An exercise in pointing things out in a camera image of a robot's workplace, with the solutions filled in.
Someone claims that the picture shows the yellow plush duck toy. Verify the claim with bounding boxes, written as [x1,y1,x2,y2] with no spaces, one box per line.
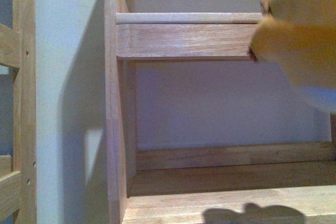
[248,0,335,113]

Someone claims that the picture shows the wooden shelf unit right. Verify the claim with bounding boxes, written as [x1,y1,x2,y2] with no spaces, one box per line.
[104,0,333,223]

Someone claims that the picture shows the wooden shelf unit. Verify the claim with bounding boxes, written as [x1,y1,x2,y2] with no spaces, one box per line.
[1,0,37,223]
[104,0,333,223]

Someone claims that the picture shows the wooden shelf unit left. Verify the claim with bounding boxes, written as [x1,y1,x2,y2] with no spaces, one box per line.
[1,0,37,223]

